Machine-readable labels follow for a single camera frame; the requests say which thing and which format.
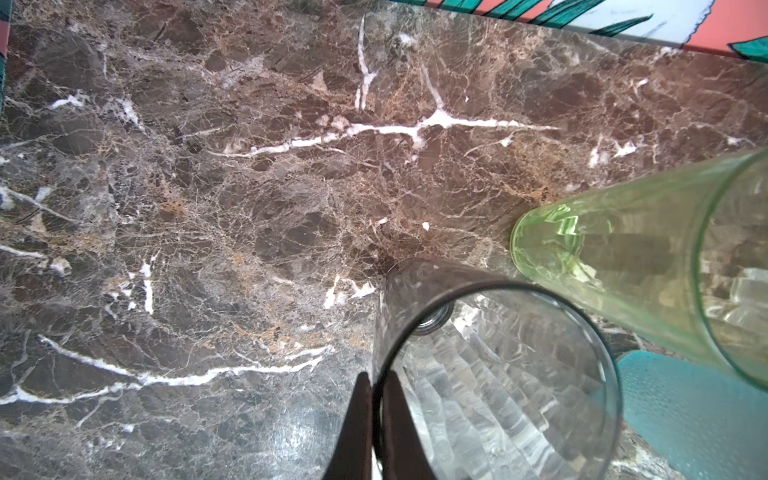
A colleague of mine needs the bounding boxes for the dark smoky transparent tumbler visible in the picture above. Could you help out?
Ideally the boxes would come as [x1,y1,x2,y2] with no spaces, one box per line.
[373,258,622,479]

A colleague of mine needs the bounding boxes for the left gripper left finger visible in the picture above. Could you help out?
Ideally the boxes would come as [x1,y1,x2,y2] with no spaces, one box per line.
[322,371,373,480]

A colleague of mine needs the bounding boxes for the light green faceted tumbler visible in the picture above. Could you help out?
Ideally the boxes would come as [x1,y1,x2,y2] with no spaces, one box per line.
[510,150,767,387]

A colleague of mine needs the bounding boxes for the teal frosted tumbler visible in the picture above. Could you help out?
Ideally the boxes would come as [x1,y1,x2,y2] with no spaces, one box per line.
[617,351,767,479]

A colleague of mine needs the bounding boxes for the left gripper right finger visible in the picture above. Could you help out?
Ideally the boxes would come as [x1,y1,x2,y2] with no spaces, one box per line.
[381,371,436,480]

